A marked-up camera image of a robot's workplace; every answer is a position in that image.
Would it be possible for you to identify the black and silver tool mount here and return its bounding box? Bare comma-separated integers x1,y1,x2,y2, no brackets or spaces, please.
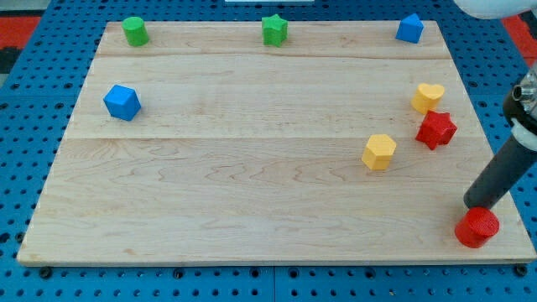
503,66,536,148

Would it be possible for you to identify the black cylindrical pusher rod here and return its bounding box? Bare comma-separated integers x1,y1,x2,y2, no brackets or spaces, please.
463,135,536,210

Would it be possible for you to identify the red star block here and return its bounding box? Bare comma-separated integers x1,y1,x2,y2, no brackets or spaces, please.
415,111,457,150

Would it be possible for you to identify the yellow hexagon block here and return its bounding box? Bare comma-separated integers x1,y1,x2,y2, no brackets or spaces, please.
361,134,397,170

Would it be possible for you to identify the green star block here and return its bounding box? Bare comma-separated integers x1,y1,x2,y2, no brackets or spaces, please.
262,14,289,47

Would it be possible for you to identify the red cylinder block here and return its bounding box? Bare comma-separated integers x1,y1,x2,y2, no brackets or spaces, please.
455,207,500,248

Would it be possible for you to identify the yellow heart block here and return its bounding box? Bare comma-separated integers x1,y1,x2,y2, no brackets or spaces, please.
410,83,446,114

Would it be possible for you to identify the blue pentagon block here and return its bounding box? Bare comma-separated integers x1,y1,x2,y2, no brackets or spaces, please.
395,13,425,44

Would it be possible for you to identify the wooden board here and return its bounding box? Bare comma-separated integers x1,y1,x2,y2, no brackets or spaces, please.
18,21,536,267

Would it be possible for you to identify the blue cube block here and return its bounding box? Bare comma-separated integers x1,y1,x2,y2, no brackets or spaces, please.
103,85,141,121

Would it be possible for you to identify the green cylinder block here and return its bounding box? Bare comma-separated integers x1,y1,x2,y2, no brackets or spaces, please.
122,16,149,47

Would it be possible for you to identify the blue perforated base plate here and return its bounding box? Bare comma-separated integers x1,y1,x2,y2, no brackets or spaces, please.
1,0,536,301

